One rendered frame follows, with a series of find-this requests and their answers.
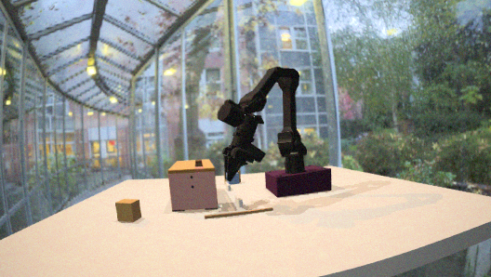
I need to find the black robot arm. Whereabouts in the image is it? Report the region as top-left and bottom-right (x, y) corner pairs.
(217, 67), (307, 174)

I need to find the blue cube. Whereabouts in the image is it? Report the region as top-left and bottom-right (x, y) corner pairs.
(227, 173), (239, 185)

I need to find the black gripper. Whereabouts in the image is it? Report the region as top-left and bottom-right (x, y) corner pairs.
(222, 129), (255, 181)

